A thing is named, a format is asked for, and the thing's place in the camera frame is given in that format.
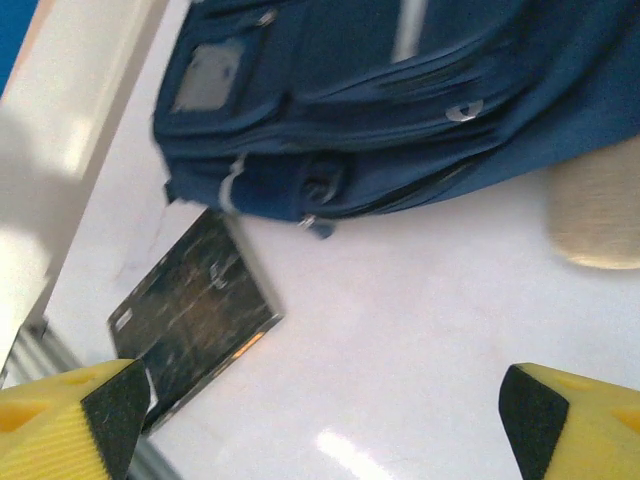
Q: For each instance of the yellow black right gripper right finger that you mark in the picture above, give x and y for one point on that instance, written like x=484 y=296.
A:
x=580 y=430

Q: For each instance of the black book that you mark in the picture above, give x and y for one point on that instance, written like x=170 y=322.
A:
x=195 y=315

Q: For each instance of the navy blue backpack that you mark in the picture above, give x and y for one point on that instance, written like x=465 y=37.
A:
x=380 y=115

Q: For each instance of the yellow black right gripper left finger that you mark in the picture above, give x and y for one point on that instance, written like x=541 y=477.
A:
x=60 y=430

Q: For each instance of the beige glasses case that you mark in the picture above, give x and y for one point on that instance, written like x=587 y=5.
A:
x=595 y=210

